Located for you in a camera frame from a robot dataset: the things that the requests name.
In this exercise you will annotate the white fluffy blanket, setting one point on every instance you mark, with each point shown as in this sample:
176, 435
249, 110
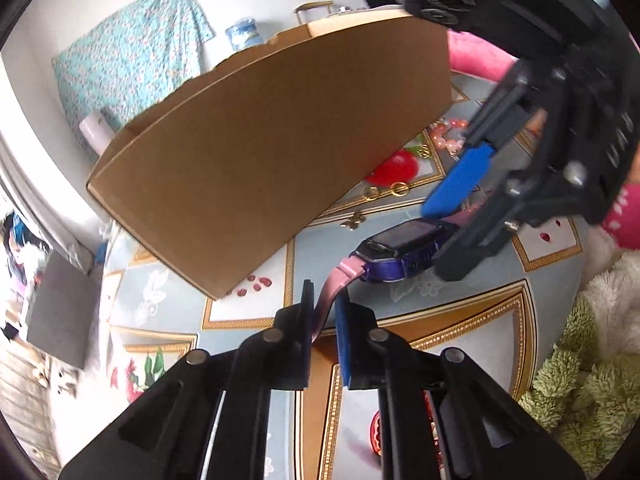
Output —
610, 290

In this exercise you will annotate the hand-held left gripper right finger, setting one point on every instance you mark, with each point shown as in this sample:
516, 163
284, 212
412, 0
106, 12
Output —
343, 342

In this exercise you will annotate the small gold charm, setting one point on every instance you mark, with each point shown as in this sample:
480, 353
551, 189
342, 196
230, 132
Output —
424, 151

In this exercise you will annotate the pink floral blanket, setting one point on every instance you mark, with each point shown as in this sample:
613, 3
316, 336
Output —
475, 60

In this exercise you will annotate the blue water jug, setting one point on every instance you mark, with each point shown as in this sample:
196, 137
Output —
244, 34

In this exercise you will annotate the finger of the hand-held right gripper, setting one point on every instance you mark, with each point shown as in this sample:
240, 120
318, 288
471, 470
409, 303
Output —
462, 180
480, 230

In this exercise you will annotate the green fluffy blanket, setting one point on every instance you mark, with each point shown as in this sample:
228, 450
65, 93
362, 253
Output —
590, 385

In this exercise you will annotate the white paper roll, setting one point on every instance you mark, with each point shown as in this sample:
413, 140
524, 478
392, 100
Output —
96, 132

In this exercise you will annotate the teal floral cloth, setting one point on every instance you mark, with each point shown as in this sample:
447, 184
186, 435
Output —
130, 50

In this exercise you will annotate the gold clover pendant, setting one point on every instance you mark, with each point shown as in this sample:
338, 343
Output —
356, 220

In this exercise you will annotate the printed fruit tablecloth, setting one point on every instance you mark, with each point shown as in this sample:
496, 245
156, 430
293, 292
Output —
450, 320

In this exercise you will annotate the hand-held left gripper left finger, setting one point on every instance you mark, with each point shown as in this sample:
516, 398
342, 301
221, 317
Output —
304, 332

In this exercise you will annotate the grey box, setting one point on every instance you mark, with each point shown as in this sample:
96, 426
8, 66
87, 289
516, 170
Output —
62, 310

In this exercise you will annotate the brown cardboard box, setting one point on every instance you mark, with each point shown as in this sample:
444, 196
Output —
250, 160

